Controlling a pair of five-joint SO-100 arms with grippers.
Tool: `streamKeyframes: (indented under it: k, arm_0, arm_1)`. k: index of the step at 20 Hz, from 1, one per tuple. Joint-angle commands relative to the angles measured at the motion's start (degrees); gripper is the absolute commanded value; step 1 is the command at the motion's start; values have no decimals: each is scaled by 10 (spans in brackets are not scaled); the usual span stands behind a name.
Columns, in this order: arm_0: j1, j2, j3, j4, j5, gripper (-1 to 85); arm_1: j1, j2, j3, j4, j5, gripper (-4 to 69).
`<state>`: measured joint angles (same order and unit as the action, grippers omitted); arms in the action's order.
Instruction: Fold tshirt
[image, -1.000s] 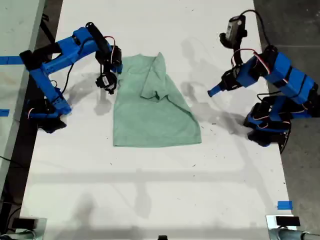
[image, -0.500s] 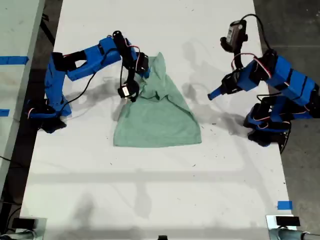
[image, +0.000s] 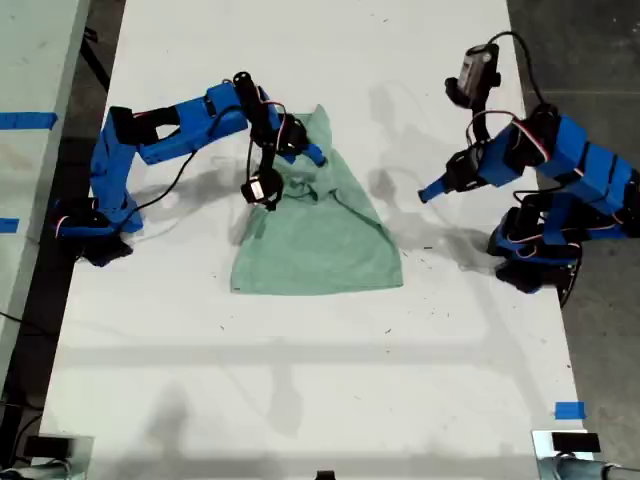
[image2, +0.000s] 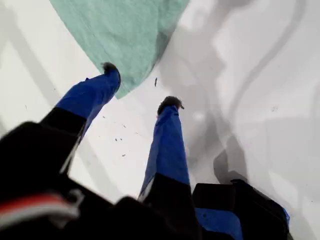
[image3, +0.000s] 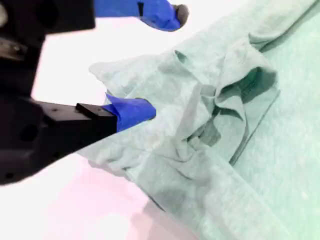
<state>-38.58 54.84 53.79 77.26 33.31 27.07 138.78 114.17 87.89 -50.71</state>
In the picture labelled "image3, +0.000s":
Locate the pale green T-shirt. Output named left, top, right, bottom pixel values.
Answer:
left=76, top=0, right=320, bottom=240

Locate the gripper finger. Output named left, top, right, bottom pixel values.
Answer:
left=41, top=92, right=157, bottom=164
left=14, top=0, right=190, bottom=32

